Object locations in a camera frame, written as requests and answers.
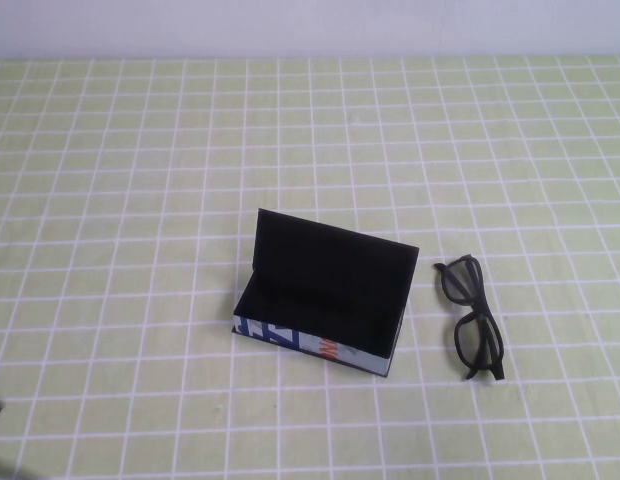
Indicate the black glasses case printed side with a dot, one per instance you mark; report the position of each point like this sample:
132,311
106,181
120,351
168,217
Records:
330,260

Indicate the black framed glasses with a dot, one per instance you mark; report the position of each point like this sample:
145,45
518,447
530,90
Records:
482,374

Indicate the green white checked tablecloth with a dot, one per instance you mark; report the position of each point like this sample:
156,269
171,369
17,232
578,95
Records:
140,150

